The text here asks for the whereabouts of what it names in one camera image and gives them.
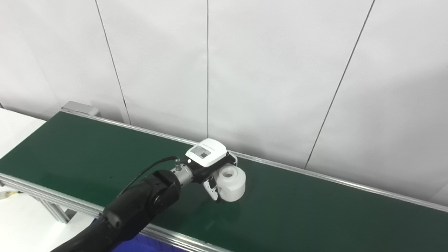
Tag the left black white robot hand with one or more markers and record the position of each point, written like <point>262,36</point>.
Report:
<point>206,152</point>

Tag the white cylindrical plastic part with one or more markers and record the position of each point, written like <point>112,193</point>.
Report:
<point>232,183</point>

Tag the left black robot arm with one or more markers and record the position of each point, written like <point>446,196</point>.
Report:
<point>140,203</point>

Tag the blue plastic bin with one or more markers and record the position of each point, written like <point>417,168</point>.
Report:
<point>140,245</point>

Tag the green conveyor belt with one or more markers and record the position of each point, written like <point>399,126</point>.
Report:
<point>315,213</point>
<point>63,199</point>

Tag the grey conveyor end housing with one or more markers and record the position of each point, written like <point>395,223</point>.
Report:
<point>80,107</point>

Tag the aluminium conveyor leg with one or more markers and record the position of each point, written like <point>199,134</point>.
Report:
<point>54,211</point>

